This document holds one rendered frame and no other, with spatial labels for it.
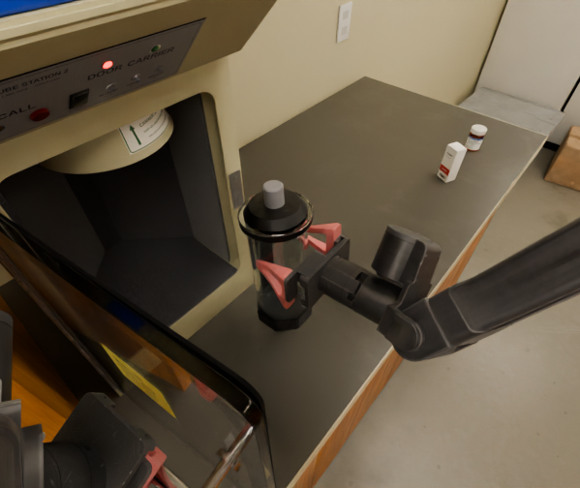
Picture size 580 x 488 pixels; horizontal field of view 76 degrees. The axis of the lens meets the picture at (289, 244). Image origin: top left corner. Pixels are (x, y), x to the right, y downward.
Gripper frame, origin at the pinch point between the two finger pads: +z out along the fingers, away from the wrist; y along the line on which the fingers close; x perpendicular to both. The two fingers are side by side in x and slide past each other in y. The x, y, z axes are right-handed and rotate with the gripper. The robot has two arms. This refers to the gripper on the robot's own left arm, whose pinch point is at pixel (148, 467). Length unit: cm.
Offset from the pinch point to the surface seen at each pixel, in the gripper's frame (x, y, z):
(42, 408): -13.9, 3.4, 0.7
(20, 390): -13.9, 1.5, -3.2
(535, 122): 18, -221, 193
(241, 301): -18.3, -17.1, 36.0
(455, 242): 12, -55, 53
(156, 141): -21.8, -27.3, -1.7
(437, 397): 31, -28, 144
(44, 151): -21.2, -18.2, -11.5
